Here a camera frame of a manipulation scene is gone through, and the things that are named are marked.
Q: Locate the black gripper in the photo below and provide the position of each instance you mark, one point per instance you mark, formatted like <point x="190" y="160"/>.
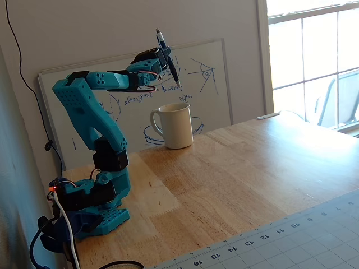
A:
<point x="162" y="56"/>

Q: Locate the dark blue pen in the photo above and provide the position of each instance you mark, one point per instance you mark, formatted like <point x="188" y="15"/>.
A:
<point x="174" y="73"/>

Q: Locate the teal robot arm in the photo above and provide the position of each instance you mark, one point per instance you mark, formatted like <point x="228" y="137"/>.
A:
<point x="84" y="112"/>

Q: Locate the white ceramic mug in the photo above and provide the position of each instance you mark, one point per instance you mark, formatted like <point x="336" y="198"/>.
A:
<point x="176" y="126"/>

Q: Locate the whiteboard with blue drawings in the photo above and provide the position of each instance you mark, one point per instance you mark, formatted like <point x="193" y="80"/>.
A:
<point x="196" y="95"/>

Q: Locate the white marker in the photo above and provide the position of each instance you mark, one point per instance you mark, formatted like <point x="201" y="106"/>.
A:
<point x="267" y="116"/>

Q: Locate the white framed window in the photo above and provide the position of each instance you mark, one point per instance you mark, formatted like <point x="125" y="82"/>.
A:
<point x="301" y="56"/>

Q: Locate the controller board with red light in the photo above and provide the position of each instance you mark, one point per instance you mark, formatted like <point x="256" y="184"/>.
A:
<point x="54" y="189"/>

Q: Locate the dark blue table clamp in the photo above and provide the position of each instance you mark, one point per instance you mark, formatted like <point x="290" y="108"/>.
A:
<point x="84" y="221"/>

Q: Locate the grey outdoor chair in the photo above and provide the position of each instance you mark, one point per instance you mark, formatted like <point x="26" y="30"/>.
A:
<point x="347" y="92"/>

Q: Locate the grey gridded cutting mat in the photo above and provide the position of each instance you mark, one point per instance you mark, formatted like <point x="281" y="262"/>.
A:
<point x="294" y="246"/>

